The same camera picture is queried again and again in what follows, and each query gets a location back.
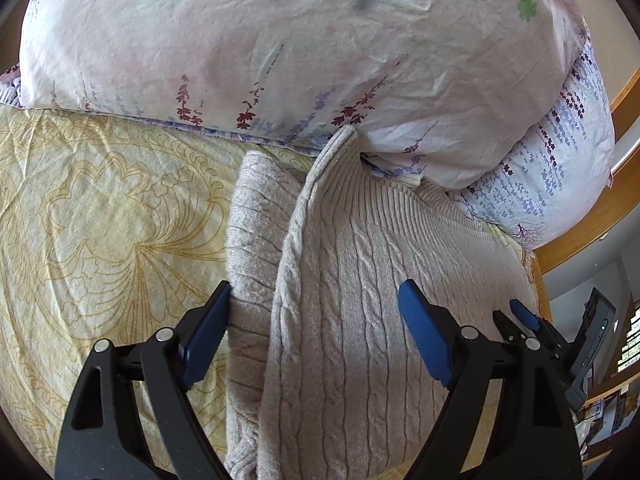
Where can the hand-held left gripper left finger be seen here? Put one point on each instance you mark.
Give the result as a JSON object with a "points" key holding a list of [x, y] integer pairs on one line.
{"points": [[205, 340]]}

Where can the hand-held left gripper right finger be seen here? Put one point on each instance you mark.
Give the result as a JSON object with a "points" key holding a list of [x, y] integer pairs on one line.
{"points": [[425, 330]]}

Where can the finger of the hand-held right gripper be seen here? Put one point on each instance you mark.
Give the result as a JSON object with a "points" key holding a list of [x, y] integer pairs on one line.
{"points": [[525, 315], [510, 330]]}

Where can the wooden shelf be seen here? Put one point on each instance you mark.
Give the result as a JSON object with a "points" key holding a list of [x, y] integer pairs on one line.
{"points": [[607, 410]]}

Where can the wooden headboard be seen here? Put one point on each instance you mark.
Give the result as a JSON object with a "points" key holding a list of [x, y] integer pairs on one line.
{"points": [[600, 210]]}

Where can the yellow patterned bed sheet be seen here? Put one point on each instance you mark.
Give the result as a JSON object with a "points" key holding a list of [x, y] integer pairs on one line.
{"points": [[115, 220]]}

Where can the white pillow with blue flowers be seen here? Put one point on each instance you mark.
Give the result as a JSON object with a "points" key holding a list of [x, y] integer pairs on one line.
{"points": [[565, 170]]}

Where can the white pillow with purple flowers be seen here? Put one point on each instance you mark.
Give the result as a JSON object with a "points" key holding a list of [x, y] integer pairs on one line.
{"points": [[300, 50]]}

